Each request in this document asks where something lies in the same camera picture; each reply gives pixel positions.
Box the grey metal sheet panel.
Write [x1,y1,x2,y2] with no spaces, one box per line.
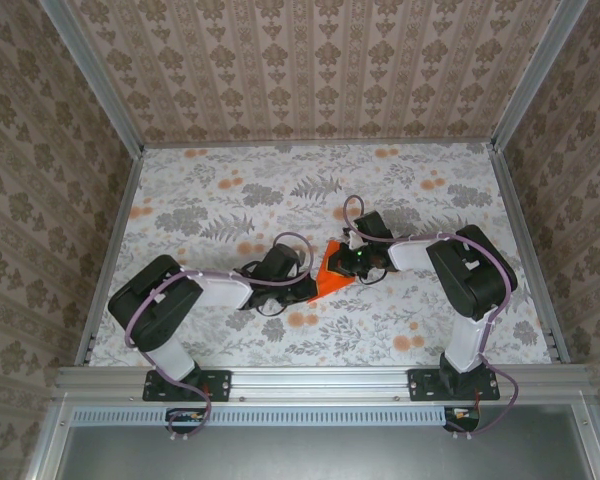
[54,424,594,480]

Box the floral patterned table mat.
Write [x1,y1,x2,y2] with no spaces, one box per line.
[87,142,554,369]

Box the right black wrist camera box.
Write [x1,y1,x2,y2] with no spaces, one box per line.
[353,209,394,245]

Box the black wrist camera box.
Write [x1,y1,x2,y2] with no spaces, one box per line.
[353,209,394,245]
[264,244,301,279]

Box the left black wrist camera box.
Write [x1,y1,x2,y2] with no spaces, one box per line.
[264,244,301,279]

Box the aluminium mounting rail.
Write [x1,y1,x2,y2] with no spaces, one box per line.
[54,364,594,401]

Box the aluminium table end rail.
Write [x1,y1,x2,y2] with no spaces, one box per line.
[142,139,496,150]

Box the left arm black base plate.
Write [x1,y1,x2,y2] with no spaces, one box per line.
[142,368,232,403]

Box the grey slotted cable duct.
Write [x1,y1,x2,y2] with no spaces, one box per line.
[72,405,481,425]

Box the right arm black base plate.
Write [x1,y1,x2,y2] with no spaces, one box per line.
[408,368,501,403]

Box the right aluminium table side rail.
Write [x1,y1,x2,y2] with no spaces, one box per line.
[487,144,572,364]

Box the aluminium table side rail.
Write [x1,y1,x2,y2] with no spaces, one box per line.
[487,144,572,364]
[73,147,147,366]

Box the left aluminium table side rail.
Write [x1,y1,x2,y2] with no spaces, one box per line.
[73,147,147,366]

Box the right aluminium frame post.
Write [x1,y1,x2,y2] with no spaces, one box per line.
[488,0,589,151]

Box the aluminium frame post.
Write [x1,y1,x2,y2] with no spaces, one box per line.
[38,0,147,157]
[488,0,589,151]

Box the left aluminium frame post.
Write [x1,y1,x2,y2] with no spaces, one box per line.
[38,0,147,157]

